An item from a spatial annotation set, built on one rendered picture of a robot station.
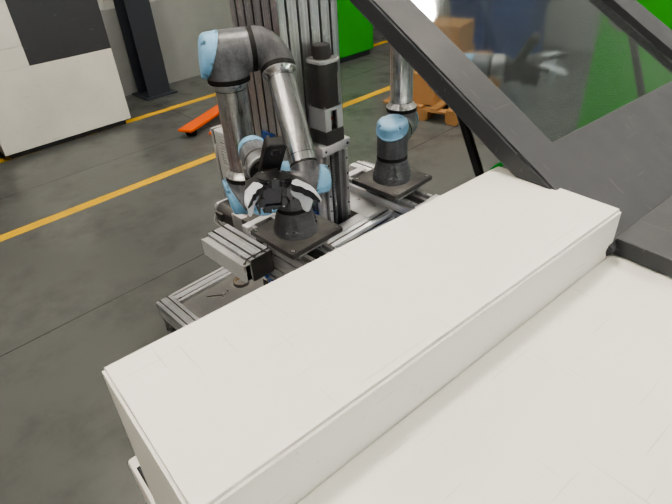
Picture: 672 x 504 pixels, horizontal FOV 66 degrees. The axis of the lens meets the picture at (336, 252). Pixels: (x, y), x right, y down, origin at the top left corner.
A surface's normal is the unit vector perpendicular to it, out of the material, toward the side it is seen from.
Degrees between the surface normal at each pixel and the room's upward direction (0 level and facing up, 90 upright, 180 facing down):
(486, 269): 0
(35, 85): 90
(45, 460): 0
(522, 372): 0
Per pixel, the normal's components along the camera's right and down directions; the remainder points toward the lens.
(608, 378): -0.06, -0.82
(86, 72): 0.70, 0.37
